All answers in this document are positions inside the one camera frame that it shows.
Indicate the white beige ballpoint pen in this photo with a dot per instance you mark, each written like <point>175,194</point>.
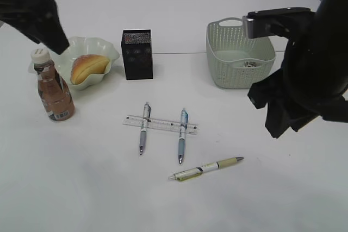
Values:
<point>198,171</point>

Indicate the blue grip ballpoint pen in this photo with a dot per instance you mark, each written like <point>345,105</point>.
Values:
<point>182,135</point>

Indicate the clear plastic ruler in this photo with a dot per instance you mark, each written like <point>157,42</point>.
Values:
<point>164,125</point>

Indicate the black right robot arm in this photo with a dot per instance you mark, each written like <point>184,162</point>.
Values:
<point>312,79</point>

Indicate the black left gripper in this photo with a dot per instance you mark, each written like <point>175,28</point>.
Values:
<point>38,20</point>

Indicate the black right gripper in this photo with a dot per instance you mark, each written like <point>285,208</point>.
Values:
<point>286,110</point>

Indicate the bread bun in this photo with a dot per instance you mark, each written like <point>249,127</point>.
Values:
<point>86,65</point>

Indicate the light green woven basket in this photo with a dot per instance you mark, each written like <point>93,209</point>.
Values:
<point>227,48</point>

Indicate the black mesh pen holder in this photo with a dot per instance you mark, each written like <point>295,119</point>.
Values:
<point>137,54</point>

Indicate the brown Nescafe coffee bottle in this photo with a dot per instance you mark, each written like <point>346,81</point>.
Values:
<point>52,89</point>

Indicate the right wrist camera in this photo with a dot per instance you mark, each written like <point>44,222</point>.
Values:
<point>284,22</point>

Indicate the paper piece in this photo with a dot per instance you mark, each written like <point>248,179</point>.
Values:
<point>249,64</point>

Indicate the grey grip ballpoint pen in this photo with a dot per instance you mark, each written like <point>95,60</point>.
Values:
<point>144,125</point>

